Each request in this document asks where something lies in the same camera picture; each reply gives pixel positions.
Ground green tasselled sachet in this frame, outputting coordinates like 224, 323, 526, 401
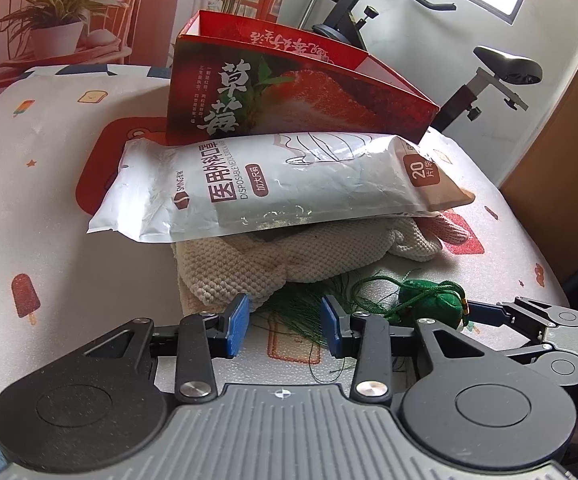
259, 273, 469, 348

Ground cream knitted cloth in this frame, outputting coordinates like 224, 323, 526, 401
173, 214, 469, 316

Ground white face mask packet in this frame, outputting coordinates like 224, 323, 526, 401
88, 132, 475, 244

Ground red strawberry cardboard box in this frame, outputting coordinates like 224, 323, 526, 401
167, 10, 440, 145

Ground patterned foam table mat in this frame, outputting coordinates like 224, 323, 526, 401
0, 65, 569, 393

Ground black exercise bike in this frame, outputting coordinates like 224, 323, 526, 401
311, 0, 544, 134

